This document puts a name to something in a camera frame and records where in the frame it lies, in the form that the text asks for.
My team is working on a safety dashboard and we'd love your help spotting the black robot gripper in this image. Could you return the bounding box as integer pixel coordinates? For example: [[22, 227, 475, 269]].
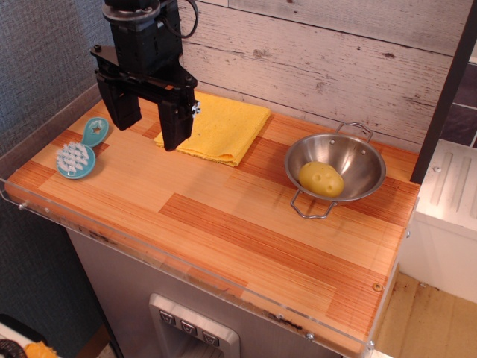
[[91, 14, 198, 151]]

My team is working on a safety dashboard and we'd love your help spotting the yellow toy potato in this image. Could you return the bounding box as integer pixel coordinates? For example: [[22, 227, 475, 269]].
[[298, 161, 344, 197]]

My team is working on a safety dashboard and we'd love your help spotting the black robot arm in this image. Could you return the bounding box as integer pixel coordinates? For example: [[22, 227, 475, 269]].
[[91, 1, 200, 151]]

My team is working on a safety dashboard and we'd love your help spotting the yellow folded cloth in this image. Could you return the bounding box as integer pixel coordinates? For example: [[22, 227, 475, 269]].
[[177, 92, 271, 166]]

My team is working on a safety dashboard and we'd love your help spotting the teal scrub brush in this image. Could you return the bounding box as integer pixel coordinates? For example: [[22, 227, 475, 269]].
[[56, 117, 109, 179]]

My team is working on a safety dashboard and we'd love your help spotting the clear acrylic table guard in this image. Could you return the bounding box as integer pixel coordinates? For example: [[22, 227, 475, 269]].
[[1, 89, 419, 357]]

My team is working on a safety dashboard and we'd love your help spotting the silver toy fridge cabinet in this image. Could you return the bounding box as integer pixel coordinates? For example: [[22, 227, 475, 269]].
[[68, 230, 337, 357]]

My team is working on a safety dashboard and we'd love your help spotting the grey ice dispenser panel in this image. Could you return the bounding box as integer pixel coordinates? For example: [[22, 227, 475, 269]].
[[149, 293, 241, 357]]

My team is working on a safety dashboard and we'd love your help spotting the yellow black object bottom left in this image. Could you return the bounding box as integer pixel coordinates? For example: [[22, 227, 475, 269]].
[[1, 339, 59, 358]]

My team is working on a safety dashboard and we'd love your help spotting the white toy sink unit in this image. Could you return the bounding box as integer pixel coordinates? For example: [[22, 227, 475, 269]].
[[399, 140, 476, 302]]

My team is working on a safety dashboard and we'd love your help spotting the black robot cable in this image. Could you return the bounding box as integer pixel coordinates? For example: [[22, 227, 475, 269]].
[[158, 0, 200, 40]]

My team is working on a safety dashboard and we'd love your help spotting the dark vertical post right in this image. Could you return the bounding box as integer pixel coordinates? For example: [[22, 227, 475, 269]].
[[410, 0, 476, 184]]

